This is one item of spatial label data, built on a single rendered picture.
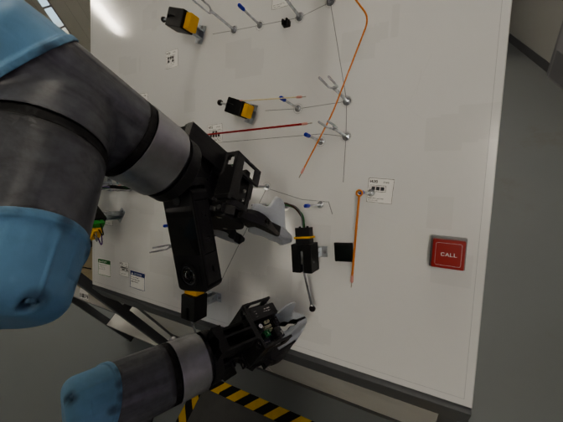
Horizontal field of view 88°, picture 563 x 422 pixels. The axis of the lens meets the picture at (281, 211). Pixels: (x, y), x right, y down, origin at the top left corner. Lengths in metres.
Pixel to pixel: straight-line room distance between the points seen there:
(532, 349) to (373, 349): 1.17
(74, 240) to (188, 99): 0.74
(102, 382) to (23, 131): 0.27
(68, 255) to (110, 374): 0.23
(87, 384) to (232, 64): 0.70
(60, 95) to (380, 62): 0.56
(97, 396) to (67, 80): 0.29
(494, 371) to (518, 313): 0.32
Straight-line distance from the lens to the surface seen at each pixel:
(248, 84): 0.78
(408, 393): 0.72
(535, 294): 1.93
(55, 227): 0.19
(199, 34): 0.93
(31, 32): 0.24
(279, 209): 0.40
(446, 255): 0.58
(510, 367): 1.72
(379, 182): 0.62
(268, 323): 0.48
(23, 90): 0.23
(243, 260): 0.76
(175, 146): 0.28
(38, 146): 0.21
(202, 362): 0.42
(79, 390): 0.40
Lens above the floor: 1.56
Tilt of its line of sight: 40 degrees down
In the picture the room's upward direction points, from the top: 22 degrees counter-clockwise
